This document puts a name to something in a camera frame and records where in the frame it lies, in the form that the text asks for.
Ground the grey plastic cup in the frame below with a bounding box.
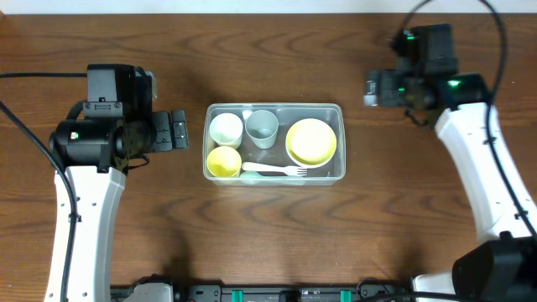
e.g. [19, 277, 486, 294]
[245, 110, 279, 149]

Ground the light green plastic spoon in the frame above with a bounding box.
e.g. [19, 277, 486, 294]
[239, 171, 306, 186]

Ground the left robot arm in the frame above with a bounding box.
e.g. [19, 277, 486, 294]
[44, 64, 189, 301]

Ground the pink plastic fork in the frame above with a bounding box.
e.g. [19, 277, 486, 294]
[242, 162, 307, 176]

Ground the clear plastic container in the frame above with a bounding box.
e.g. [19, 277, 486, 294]
[202, 102, 346, 186]

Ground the white plastic bowl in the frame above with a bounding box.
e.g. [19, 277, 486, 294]
[286, 149, 334, 169]

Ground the yellow plastic cup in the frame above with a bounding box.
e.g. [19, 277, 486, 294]
[206, 146, 242, 178]

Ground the white plastic cup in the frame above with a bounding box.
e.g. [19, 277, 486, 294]
[209, 113, 243, 149]

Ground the yellow plastic bowl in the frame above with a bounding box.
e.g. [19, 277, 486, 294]
[284, 118, 337, 159]

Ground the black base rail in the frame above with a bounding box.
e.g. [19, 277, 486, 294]
[109, 279, 420, 302]

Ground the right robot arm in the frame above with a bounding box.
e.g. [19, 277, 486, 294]
[364, 24, 536, 301]

